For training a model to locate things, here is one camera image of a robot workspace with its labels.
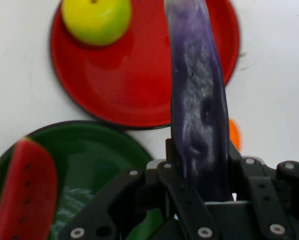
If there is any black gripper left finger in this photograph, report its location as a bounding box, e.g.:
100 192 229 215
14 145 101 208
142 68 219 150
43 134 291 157
56 138 221 240

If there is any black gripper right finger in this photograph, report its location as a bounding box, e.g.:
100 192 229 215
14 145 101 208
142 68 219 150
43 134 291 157
228 139 299 240

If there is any purple toy eggplant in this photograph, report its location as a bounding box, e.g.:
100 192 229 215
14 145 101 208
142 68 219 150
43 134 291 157
163 0 232 203

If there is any green plate with black rim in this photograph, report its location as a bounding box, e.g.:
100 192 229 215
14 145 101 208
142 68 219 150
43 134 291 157
0 120 165 240

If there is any orange toy mandarin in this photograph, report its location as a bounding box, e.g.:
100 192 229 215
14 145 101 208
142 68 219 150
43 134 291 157
228 119 241 151

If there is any red toy watermelon slice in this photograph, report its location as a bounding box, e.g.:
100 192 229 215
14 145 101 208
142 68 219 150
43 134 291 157
0 136 59 240

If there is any red plate with black rim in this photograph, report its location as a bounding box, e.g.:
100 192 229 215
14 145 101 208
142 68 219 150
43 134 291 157
50 0 241 130

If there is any yellow-green toy apple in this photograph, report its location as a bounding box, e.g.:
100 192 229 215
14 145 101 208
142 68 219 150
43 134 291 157
61 0 132 47

